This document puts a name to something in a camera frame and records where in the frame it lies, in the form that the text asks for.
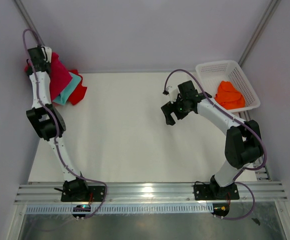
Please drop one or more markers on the right side aluminium rail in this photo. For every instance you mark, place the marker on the right side aluminium rail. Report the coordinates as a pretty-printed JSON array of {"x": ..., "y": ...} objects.
[{"x": 261, "y": 172}]

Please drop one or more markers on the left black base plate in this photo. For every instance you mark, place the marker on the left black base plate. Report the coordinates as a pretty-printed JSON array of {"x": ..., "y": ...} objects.
[{"x": 94, "y": 194}]

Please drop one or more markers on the magenta t shirt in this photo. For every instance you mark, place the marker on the magenta t shirt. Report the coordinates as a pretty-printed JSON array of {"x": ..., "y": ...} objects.
[{"x": 58, "y": 75}]

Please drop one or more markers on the right corner aluminium post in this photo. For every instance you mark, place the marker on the right corner aluminium post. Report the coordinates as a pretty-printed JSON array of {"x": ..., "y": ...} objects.
[{"x": 260, "y": 28}]

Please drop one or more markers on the aluminium front rail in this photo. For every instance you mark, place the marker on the aluminium front rail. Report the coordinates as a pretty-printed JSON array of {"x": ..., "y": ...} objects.
[{"x": 147, "y": 193}]

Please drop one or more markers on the corner aluminium post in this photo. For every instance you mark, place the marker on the corner aluminium post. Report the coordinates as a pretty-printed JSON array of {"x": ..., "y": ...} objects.
[
  {"x": 30, "y": 26},
  {"x": 260, "y": 28}
]

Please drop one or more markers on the red folded t shirt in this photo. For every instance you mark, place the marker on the red folded t shirt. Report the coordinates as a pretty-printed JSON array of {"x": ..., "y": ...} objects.
[{"x": 78, "y": 90}]

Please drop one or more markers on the aluminium rail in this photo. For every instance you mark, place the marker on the aluminium rail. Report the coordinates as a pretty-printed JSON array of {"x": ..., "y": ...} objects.
[
  {"x": 261, "y": 172},
  {"x": 147, "y": 193}
]

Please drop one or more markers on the black controller board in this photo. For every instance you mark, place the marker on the black controller board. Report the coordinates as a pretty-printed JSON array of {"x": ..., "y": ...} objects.
[
  {"x": 81, "y": 211},
  {"x": 220, "y": 210}
]

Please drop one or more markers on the teal folded t shirt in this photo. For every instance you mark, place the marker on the teal folded t shirt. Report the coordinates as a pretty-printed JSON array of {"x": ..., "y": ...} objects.
[{"x": 62, "y": 98}]

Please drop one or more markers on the right black controller board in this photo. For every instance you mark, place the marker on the right black controller board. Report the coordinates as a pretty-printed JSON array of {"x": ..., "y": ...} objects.
[{"x": 220, "y": 210}]

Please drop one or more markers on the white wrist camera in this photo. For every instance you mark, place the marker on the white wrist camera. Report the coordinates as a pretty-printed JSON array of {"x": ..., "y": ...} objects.
[
  {"x": 47, "y": 52},
  {"x": 172, "y": 92}
]

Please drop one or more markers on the white plastic basket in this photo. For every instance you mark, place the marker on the white plastic basket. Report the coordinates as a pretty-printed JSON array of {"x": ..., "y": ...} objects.
[{"x": 211, "y": 74}]

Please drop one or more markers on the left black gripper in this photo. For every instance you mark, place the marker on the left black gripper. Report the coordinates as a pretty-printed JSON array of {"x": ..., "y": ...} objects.
[{"x": 47, "y": 63}]

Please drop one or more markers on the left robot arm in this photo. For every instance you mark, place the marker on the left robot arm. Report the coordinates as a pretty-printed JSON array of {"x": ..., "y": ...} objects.
[{"x": 49, "y": 124}]

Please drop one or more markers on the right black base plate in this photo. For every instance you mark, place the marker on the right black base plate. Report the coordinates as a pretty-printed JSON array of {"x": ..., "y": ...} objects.
[{"x": 202, "y": 192}]

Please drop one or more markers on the left black controller board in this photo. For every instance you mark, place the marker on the left black controller board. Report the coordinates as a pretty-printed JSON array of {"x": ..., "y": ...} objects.
[{"x": 81, "y": 211}]

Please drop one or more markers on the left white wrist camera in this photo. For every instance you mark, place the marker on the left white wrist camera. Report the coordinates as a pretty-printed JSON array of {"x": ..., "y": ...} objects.
[{"x": 47, "y": 52}]

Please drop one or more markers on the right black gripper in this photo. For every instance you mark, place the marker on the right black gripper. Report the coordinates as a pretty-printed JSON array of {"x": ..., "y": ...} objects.
[{"x": 168, "y": 108}]

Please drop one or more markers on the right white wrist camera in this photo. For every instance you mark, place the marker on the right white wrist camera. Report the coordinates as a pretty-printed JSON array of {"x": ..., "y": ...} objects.
[{"x": 172, "y": 92}]

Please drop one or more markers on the slotted grey cable duct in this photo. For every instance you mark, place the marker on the slotted grey cable duct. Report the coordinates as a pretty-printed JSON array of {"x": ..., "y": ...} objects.
[{"x": 132, "y": 208}]

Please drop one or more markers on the orange t shirt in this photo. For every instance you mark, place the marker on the orange t shirt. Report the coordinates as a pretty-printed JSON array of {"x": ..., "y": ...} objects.
[{"x": 228, "y": 97}]

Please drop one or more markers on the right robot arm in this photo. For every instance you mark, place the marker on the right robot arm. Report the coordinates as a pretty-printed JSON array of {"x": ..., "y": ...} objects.
[{"x": 242, "y": 138}]

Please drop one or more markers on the left corner aluminium post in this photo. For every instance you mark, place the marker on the left corner aluminium post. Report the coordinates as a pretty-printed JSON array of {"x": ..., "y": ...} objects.
[{"x": 30, "y": 26}]

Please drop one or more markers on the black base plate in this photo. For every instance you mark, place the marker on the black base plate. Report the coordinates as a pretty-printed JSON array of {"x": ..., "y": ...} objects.
[
  {"x": 94, "y": 194},
  {"x": 202, "y": 192}
]

